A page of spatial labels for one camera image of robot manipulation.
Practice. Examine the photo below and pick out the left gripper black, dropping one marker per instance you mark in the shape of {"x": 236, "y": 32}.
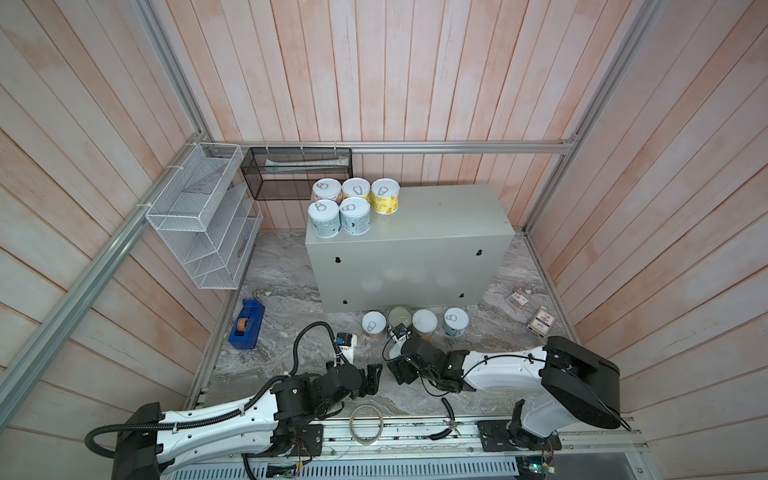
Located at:
{"x": 372, "y": 381}

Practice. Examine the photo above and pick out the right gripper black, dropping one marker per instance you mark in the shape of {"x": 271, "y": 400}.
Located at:
{"x": 398, "y": 364}

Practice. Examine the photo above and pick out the blue can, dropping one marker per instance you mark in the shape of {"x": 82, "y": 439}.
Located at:
{"x": 355, "y": 216}

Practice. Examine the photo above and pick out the teal labelled can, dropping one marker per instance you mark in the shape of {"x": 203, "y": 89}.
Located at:
{"x": 324, "y": 218}

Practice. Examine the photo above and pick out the yellow labelled can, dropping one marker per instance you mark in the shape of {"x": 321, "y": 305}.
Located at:
{"x": 356, "y": 188}

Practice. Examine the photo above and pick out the pink labelled can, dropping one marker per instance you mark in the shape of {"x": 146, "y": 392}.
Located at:
{"x": 327, "y": 189}

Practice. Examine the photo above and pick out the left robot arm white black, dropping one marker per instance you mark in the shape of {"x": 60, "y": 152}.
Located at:
{"x": 282, "y": 418}

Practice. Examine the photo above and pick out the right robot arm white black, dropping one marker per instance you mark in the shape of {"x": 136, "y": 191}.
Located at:
{"x": 568, "y": 383}

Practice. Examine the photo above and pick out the yellow can back row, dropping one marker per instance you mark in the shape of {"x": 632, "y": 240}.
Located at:
{"x": 425, "y": 323}

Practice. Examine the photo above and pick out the open-top dark metal can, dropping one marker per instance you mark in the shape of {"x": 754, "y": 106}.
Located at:
{"x": 399, "y": 316}

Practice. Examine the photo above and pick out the black pliers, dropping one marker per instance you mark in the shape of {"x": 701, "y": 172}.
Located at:
{"x": 451, "y": 425}

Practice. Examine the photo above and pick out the blue tape dispenser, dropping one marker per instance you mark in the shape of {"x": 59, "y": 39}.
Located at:
{"x": 246, "y": 328}

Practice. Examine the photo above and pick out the clear paper clip box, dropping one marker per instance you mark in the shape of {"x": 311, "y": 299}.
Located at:
{"x": 518, "y": 300}

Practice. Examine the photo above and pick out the grey metal cabinet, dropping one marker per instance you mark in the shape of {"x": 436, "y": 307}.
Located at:
{"x": 442, "y": 247}

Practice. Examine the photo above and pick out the small card box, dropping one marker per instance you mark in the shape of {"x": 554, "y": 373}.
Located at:
{"x": 542, "y": 322}

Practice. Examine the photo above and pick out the black mesh basket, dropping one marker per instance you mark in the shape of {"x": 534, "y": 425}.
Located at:
{"x": 288, "y": 173}

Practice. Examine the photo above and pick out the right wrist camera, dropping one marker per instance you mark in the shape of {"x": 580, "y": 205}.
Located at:
{"x": 399, "y": 333}

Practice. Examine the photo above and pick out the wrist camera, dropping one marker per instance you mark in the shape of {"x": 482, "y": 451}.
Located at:
{"x": 399, "y": 333}
{"x": 347, "y": 343}

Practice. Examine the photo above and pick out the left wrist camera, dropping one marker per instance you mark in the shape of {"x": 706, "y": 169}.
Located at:
{"x": 347, "y": 343}

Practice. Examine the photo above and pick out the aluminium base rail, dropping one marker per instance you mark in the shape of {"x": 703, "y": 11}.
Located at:
{"x": 398, "y": 448}

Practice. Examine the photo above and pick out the white wire mesh shelf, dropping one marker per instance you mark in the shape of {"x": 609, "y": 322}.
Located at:
{"x": 208, "y": 223}

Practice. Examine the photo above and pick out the horizontal aluminium wall rail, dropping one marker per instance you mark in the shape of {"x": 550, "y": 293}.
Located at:
{"x": 426, "y": 147}

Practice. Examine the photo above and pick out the left aluminium wall rail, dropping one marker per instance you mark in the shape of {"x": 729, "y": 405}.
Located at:
{"x": 38, "y": 353}

